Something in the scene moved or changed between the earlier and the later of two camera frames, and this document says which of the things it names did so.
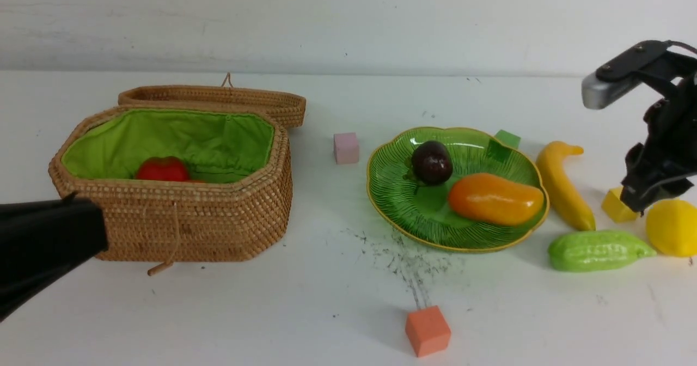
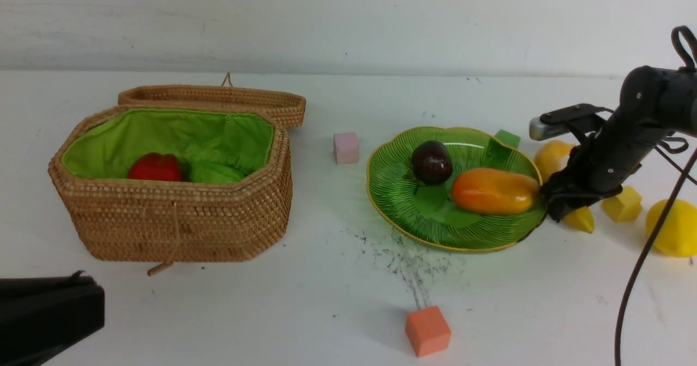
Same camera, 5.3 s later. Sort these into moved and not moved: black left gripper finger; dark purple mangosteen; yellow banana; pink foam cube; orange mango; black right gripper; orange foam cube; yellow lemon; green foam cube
Moved: black right gripper; black left gripper finger; orange mango
Not moved: dark purple mangosteen; yellow lemon; green foam cube; orange foam cube; yellow banana; pink foam cube
